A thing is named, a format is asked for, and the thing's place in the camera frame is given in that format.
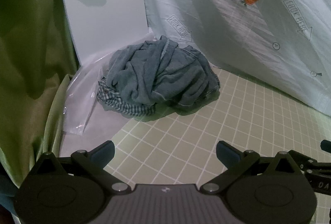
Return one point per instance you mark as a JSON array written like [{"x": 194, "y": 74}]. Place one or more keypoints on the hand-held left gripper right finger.
[{"x": 227, "y": 154}]

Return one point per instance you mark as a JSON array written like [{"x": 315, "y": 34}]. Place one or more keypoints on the blue plaid shirt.
[{"x": 121, "y": 103}]

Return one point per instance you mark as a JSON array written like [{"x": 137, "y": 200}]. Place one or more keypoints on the green grid mat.
[{"x": 206, "y": 115}]

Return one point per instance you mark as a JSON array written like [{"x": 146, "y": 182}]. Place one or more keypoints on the clear plastic bag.
[{"x": 80, "y": 100}]

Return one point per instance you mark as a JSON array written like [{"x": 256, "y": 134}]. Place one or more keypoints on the teal cloth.
[{"x": 7, "y": 195}]

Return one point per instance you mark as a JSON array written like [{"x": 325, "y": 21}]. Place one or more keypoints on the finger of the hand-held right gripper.
[{"x": 316, "y": 165}]

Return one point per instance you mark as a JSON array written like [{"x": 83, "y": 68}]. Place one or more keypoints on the green curtain cloth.
[{"x": 28, "y": 58}]

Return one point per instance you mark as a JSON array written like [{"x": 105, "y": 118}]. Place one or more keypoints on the pale blue printed bedsheet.
[{"x": 232, "y": 19}]

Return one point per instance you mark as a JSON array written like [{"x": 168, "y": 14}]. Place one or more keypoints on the white board panel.
[{"x": 103, "y": 12}]

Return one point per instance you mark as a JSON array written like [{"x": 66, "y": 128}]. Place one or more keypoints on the blue denim jeans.
[{"x": 160, "y": 76}]

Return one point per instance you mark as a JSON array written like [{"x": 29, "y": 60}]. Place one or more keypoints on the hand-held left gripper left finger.
[{"x": 103, "y": 154}]

